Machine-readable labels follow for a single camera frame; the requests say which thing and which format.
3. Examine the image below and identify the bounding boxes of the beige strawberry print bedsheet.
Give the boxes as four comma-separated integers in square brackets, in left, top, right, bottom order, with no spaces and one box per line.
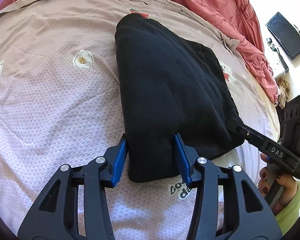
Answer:
[0,0,280,233]

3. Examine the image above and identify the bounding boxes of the right hand painted nails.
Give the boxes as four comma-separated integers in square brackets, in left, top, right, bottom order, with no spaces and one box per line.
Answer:
[257,153,298,215]

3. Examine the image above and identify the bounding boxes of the black sweater orange cuffs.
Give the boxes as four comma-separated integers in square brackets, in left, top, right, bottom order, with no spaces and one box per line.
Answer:
[115,14,244,183]

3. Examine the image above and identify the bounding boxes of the black monitor screen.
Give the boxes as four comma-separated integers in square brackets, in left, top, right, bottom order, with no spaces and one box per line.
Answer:
[266,12,300,60]

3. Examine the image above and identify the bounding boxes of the light green sleeve forearm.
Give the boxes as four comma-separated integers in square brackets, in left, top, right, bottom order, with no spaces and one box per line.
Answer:
[275,181,300,235]

